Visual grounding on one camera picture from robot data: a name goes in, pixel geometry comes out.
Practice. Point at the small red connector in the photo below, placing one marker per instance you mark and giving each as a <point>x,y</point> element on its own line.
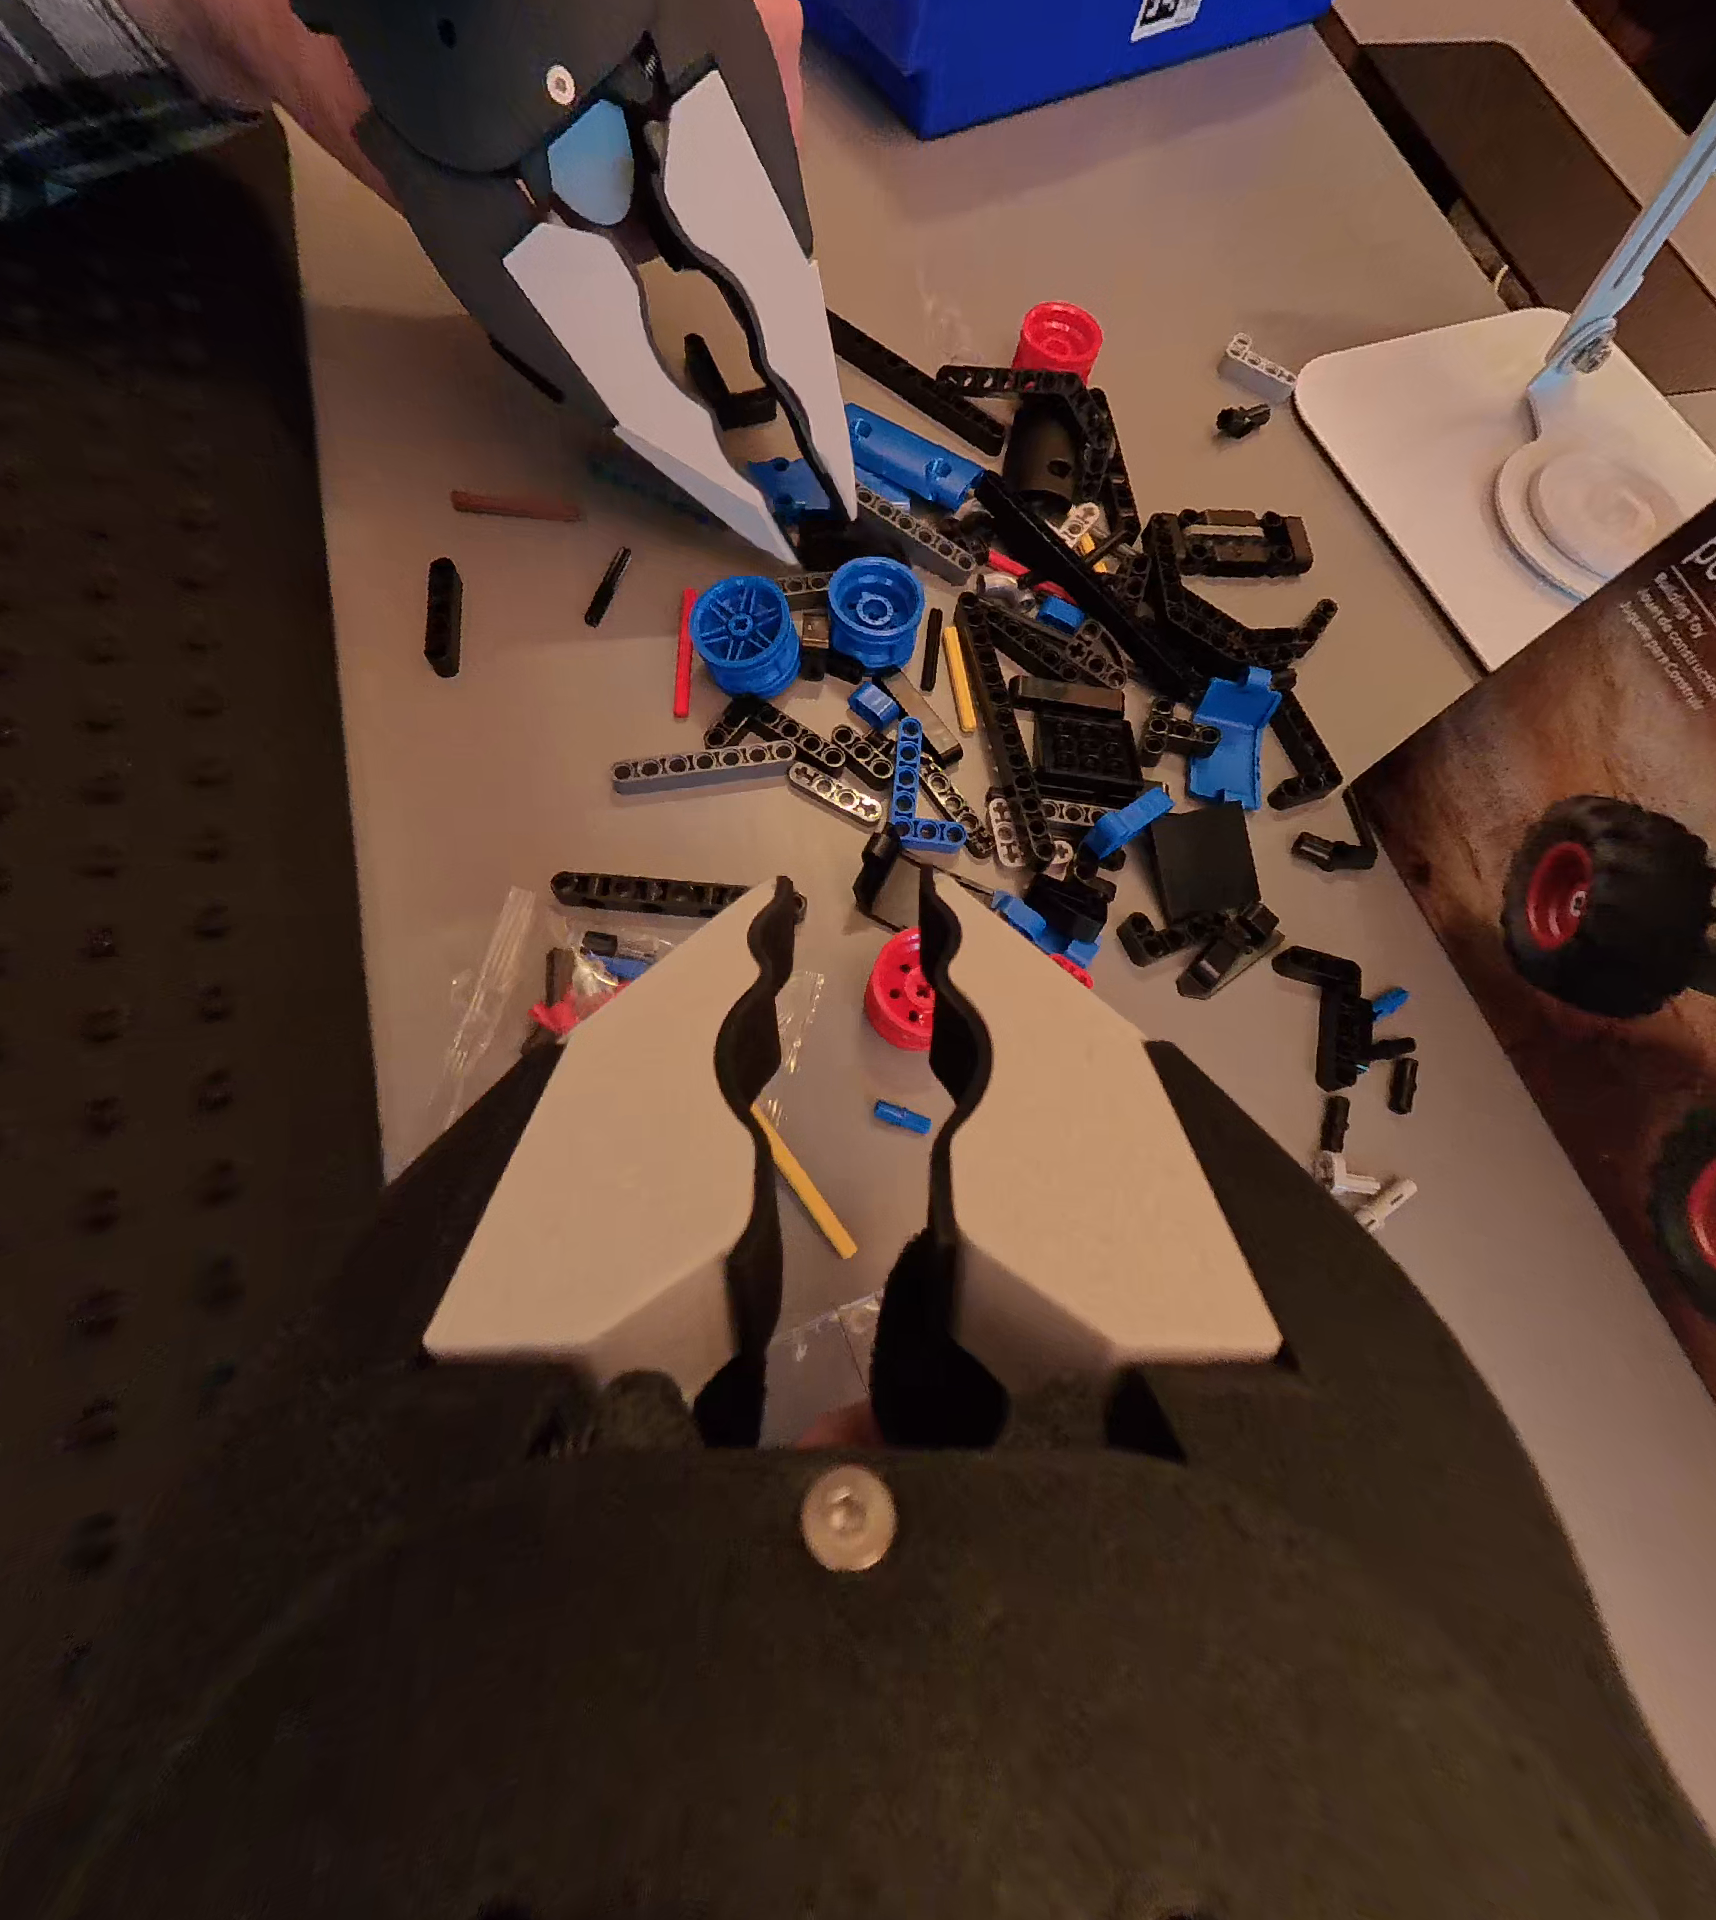
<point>1073,971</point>

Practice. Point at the blue curved mudguard panel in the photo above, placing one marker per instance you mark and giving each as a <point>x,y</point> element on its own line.
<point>1231,734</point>

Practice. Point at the grey desk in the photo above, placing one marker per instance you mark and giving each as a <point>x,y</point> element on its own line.
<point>498,750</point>

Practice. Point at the black pin connector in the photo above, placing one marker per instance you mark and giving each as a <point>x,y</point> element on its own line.
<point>1245,420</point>
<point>1334,848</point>

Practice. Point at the grey long beam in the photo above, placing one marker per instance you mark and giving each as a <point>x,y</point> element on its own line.
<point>709,768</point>

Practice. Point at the short yellow axle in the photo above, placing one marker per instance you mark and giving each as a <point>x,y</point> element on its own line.
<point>959,674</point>

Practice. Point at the blue curved shell panel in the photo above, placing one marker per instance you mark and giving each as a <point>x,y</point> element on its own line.
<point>910,451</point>

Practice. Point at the blue angled shell panel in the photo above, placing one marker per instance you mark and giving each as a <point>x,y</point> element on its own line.
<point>783,489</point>

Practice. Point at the dark perforated panel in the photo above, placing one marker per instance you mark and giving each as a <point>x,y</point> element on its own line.
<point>123,901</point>

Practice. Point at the red axle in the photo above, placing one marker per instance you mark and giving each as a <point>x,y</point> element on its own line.
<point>682,652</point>

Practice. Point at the person's left hand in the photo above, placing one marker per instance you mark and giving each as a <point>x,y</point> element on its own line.
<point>783,60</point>

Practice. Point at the black short axle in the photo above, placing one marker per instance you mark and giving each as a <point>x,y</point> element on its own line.
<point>608,584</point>

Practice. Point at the black beam chassis assembly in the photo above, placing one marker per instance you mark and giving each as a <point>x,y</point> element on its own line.
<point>1219,542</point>

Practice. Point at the light grey short beam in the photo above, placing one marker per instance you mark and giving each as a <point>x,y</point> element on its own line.
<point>1257,365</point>

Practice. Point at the pile of loose building parts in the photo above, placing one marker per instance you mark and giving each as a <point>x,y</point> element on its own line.
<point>1082,750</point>

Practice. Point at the blue plastic bin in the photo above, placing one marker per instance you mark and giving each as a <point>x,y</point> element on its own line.
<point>1023,60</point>

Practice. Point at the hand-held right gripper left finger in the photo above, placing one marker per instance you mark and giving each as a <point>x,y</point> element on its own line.
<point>602,1200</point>

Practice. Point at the brown axle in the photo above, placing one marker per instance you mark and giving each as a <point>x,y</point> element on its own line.
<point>513,506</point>

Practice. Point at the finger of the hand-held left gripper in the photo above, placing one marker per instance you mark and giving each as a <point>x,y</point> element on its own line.
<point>589,330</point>
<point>769,254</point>

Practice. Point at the white book stand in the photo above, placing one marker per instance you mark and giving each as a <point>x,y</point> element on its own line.
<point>1592,510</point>

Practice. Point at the blue flat panel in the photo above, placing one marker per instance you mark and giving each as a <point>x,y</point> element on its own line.
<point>1039,918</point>

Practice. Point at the white pin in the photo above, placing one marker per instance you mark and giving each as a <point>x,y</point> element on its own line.
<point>1386,1200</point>
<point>1347,1170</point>

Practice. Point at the blue wheel hub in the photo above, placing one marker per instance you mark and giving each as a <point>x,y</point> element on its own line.
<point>877,613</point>
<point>746,632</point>

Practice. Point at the printed toy set box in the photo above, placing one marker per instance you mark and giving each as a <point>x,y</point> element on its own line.
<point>1622,974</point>

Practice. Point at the red wheel hub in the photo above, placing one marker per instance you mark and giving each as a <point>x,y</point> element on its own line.
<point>901,990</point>
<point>1058,342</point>

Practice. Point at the blue L-shaped beam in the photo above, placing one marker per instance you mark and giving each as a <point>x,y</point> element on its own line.
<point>918,794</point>

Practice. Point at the person's left forearm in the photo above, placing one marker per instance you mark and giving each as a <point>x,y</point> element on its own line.
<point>49,90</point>

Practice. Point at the black curved shell panel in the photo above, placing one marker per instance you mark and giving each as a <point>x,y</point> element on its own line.
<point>1046,451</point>

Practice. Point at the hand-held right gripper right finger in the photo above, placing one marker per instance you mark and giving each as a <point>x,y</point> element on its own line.
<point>1099,1200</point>

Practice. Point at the long black beam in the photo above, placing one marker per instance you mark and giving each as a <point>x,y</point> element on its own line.
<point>649,892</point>

